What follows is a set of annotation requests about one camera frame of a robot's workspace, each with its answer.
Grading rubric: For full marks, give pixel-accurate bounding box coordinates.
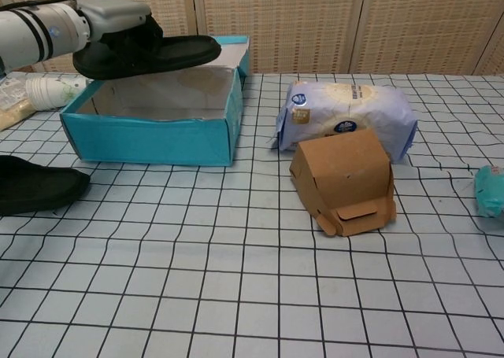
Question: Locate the woven bamboo folding screen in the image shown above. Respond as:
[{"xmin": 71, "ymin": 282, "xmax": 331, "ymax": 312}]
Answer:
[{"xmin": 0, "ymin": 0, "xmax": 504, "ymax": 76}]

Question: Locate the teal cardboard shoe box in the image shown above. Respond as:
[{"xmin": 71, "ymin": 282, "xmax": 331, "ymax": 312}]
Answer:
[{"xmin": 58, "ymin": 35, "xmax": 251, "ymax": 168}]

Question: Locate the stack of paper cups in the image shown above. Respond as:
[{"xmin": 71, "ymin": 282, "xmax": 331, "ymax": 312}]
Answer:
[{"xmin": 24, "ymin": 74, "xmax": 88, "ymax": 111}]

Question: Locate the blue checkered tablecloth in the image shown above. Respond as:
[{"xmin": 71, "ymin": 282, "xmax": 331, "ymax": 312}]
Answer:
[{"xmin": 0, "ymin": 71, "xmax": 504, "ymax": 358}]

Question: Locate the blue white tissue pack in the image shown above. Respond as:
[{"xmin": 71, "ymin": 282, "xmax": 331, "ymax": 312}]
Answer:
[{"xmin": 271, "ymin": 79, "xmax": 418, "ymax": 165}]

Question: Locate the black slipper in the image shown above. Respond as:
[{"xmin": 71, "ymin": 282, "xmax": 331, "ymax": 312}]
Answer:
[
  {"xmin": 72, "ymin": 34, "xmax": 223, "ymax": 81},
  {"xmin": 0, "ymin": 155, "xmax": 91, "ymax": 217}
]

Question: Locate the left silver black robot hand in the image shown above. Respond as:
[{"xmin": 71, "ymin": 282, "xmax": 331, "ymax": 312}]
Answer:
[{"xmin": 76, "ymin": 0, "xmax": 165, "ymax": 47}]

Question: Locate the brown cardboard takeaway box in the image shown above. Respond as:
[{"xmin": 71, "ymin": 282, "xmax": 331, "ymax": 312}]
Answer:
[{"xmin": 288, "ymin": 127, "xmax": 397, "ymax": 238}]

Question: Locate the teal plastic snack bag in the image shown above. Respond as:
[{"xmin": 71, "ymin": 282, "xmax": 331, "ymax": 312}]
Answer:
[{"xmin": 473, "ymin": 164, "xmax": 504, "ymax": 220}]

